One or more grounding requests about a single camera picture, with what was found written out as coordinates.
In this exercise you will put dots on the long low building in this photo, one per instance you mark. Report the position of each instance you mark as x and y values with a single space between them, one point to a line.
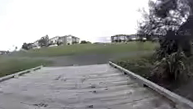
124 37

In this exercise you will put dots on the green grass field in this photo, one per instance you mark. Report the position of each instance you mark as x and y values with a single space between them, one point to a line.
84 53

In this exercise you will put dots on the group of houses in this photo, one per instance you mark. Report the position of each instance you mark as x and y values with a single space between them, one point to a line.
58 40

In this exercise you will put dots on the weathered wooden boardwalk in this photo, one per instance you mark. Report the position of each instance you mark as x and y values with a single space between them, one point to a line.
74 92

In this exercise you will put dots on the dark tree with bushes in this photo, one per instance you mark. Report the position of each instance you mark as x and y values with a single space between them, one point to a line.
179 33

